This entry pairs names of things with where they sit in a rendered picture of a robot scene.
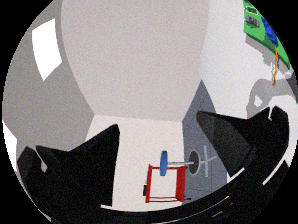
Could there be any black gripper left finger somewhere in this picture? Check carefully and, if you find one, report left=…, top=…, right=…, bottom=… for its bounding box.
left=35, top=124, right=120, bottom=206

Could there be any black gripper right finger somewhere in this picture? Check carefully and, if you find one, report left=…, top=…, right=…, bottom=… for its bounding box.
left=196, top=107, right=270, bottom=179

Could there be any green rectangular deck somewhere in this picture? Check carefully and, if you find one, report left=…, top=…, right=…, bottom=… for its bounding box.
left=242, top=0, right=290, bottom=71

